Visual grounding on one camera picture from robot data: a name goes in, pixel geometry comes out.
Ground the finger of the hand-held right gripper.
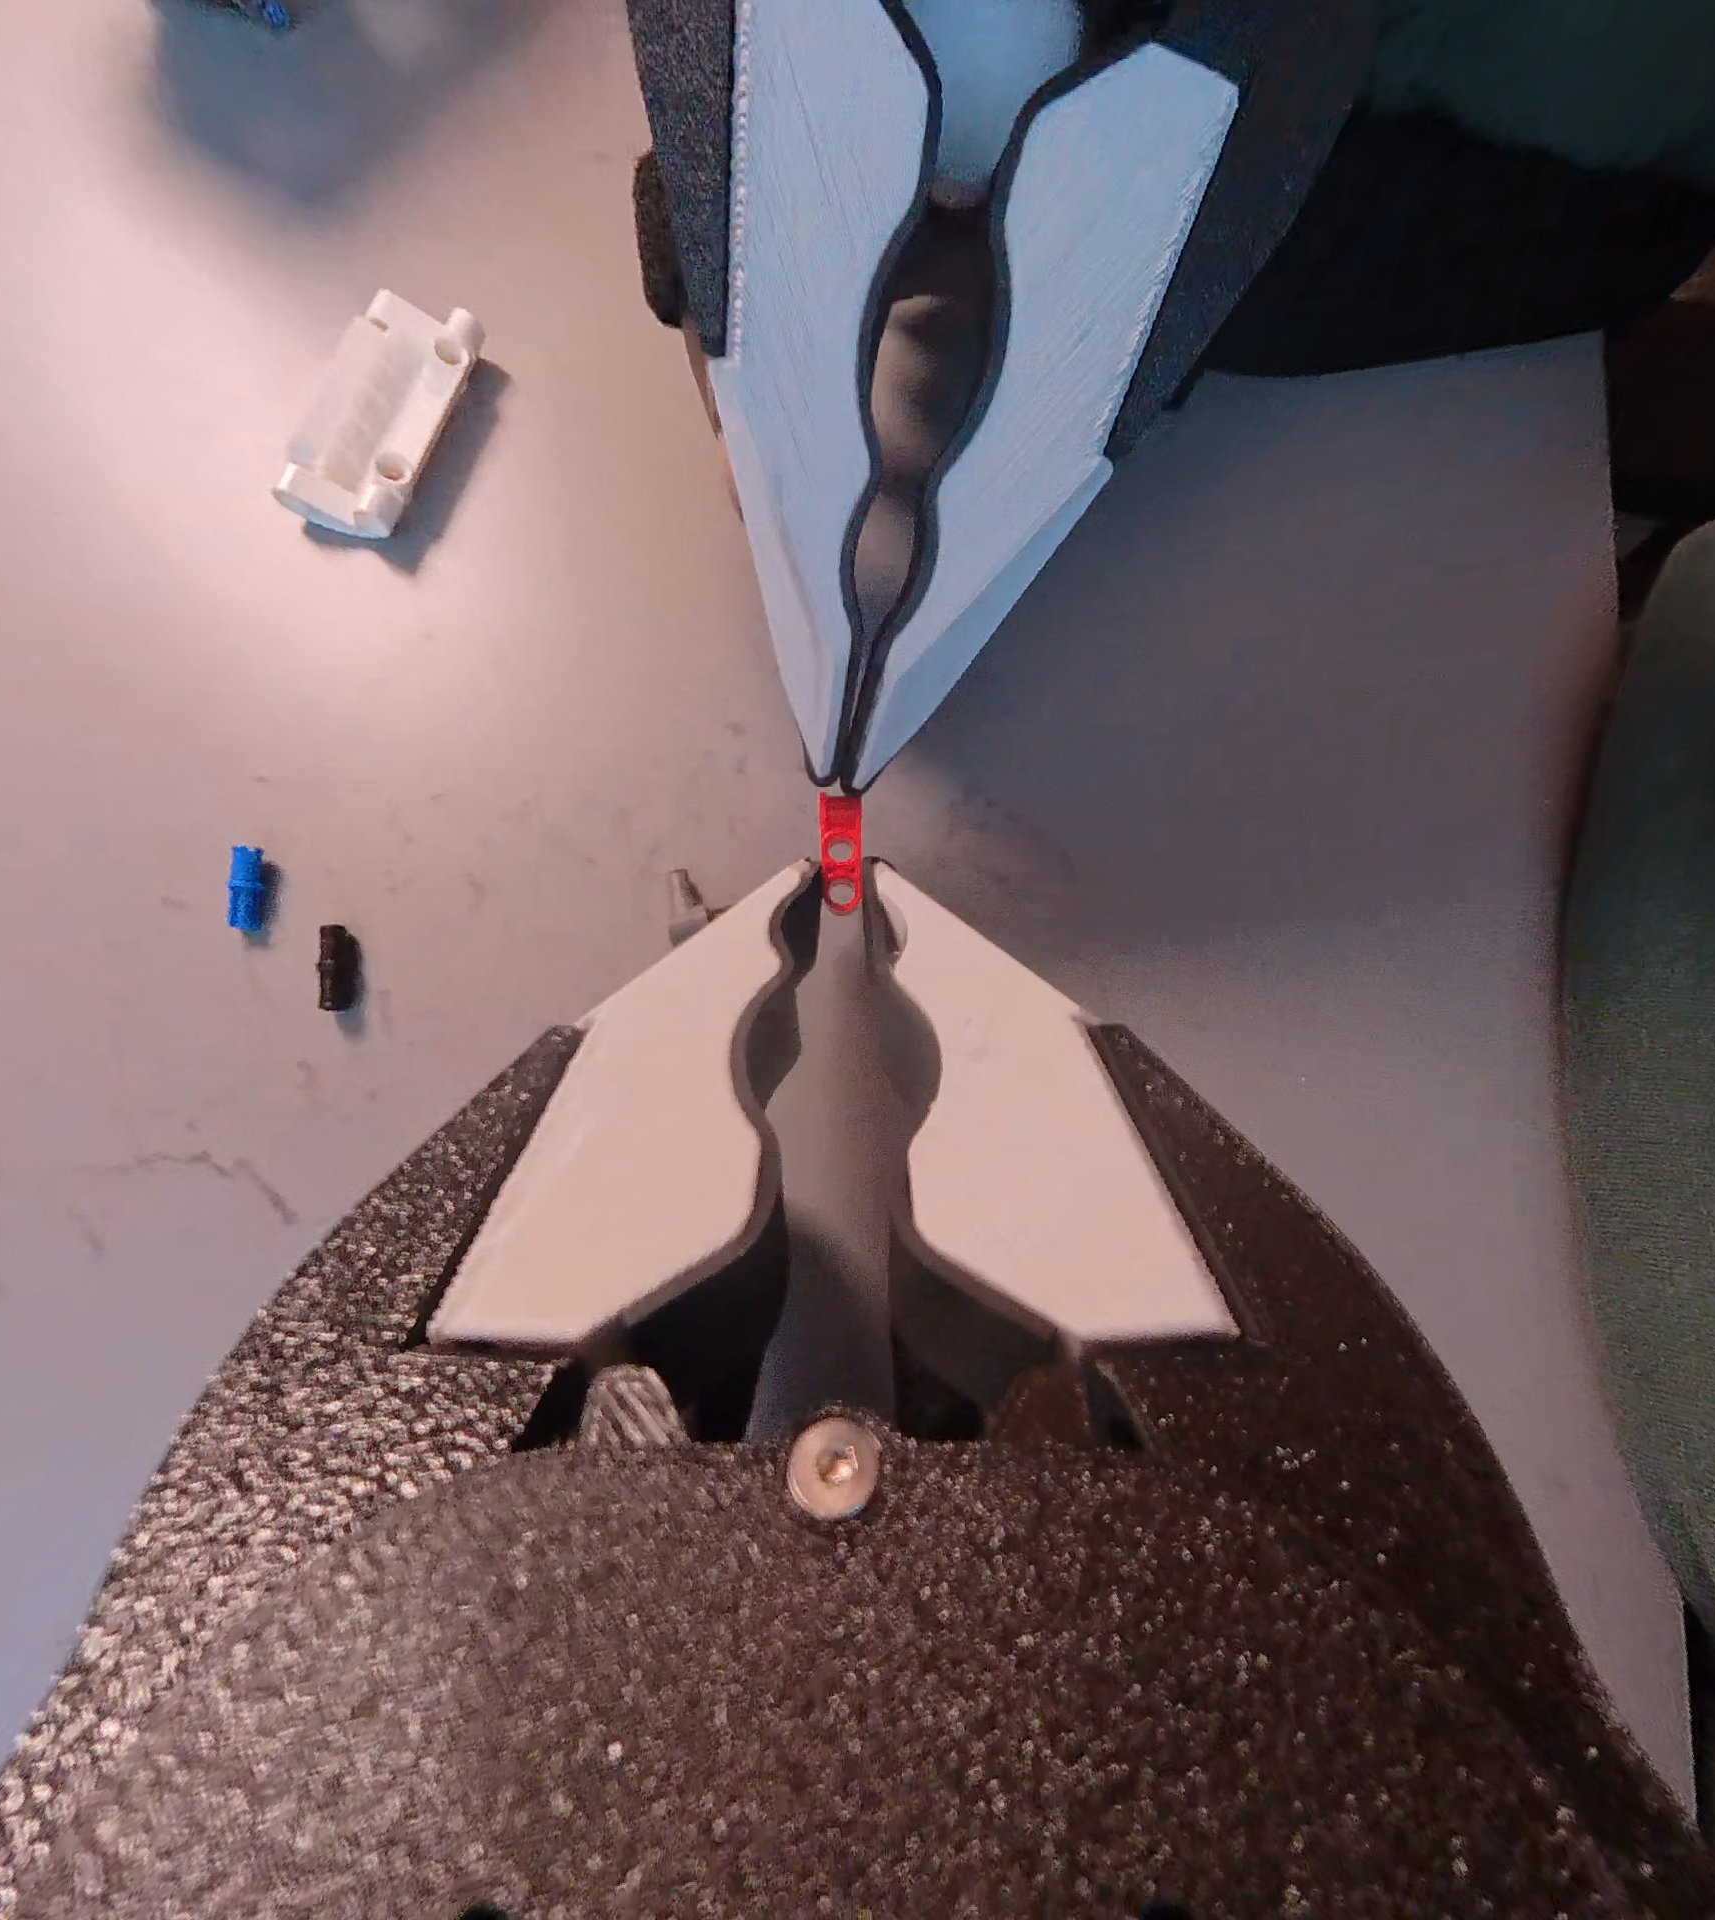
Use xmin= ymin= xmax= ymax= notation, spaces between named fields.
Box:
xmin=714 ymin=0 xmax=938 ymax=789
xmin=850 ymin=42 xmax=1244 ymax=792

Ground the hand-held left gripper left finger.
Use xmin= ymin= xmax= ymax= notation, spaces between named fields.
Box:
xmin=430 ymin=858 xmax=826 ymax=1446

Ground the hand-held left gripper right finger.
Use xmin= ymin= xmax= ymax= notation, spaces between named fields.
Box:
xmin=862 ymin=858 xmax=1240 ymax=1423

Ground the person's right forearm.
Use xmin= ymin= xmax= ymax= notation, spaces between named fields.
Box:
xmin=1194 ymin=0 xmax=1715 ymax=379

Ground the white toy panel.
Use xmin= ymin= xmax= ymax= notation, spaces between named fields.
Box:
xmin=271 ymin=288 xmax=484 ymax=540

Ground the person's green top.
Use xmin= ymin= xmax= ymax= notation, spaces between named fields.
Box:
xmin=1554 ymin=471 xmax=1715 ymax=1920

